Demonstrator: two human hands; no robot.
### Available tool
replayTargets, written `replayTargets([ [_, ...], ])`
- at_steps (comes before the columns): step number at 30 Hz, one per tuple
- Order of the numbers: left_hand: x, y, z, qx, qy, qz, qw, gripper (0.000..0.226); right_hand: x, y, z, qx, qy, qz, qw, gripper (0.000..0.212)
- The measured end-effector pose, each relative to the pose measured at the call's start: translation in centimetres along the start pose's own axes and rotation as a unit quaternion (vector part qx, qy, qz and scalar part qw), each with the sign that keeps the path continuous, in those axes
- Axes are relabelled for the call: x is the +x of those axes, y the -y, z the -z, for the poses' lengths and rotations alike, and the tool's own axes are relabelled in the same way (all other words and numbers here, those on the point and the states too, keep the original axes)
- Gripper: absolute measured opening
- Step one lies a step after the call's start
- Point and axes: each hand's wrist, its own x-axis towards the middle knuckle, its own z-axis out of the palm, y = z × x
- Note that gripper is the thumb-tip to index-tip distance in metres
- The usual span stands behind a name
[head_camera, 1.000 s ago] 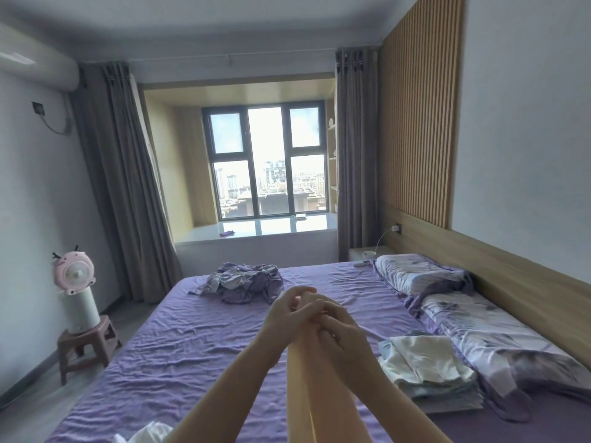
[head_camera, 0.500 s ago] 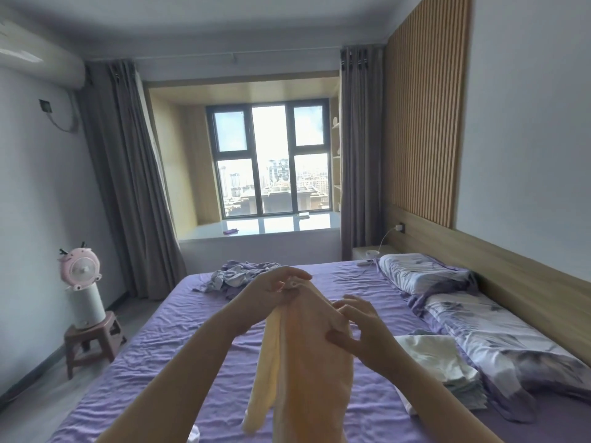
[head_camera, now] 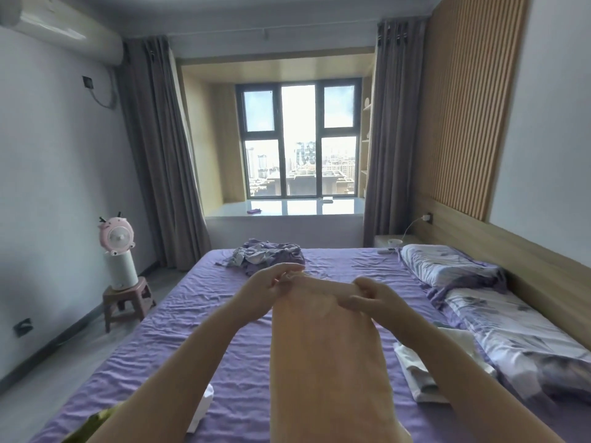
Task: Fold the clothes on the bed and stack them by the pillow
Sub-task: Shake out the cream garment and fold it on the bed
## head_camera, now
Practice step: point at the black air conditioner socket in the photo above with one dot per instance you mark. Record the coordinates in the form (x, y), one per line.
(88, 83)

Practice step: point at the person's right hand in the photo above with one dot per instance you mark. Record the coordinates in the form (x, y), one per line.
(392, 313)

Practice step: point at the white air conditioner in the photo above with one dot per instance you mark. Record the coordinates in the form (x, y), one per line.
(60, 27)

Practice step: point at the purple sheet bed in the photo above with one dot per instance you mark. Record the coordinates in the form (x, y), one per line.
(161, 355)

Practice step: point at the white t-shirt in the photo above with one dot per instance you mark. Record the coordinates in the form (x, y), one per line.
(203, 406)

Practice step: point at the person's right forearm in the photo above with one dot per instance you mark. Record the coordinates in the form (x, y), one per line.
(480, 392)

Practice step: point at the floral pillow purple trim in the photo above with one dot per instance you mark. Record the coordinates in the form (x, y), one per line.
(517, 332)
(443, 265)

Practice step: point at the wooden window shelf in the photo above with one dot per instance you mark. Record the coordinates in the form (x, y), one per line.
(365, 138)

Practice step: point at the green garment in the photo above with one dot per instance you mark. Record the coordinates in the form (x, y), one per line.
(92, 426)

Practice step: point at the black low wall socket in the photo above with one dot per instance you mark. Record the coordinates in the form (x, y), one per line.
(23, 328)

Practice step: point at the grey curtain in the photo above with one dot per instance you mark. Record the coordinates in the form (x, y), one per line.
(161, 156)
(392, 133)

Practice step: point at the white round lamp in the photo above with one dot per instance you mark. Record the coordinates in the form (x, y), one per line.
(395, 242)

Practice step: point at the person's left hand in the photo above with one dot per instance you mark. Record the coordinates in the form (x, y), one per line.
(261, 295)

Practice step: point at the dark framed window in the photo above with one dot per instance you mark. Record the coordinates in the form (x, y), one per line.
(279, 133)

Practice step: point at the pink fan white base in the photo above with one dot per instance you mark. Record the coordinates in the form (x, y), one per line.
(119, 262)

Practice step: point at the crumpled purple grey quilt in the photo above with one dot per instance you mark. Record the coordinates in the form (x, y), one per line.
(263, 253)

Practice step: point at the slatted wooden wall panel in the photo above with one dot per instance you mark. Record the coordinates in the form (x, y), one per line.
(466, 106)

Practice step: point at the brown plastic stool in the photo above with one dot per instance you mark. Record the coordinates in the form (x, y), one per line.
(129, 292)

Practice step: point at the low beige bedside table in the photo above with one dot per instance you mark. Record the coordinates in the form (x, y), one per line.
(383, 240)

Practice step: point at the person's left forearm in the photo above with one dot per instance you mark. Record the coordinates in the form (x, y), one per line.
(171, 378)

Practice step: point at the pale yellow garment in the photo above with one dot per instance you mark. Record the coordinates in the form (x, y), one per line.
(328, 373)

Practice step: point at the white bay window sill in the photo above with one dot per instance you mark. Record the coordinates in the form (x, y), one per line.
(295, 208)

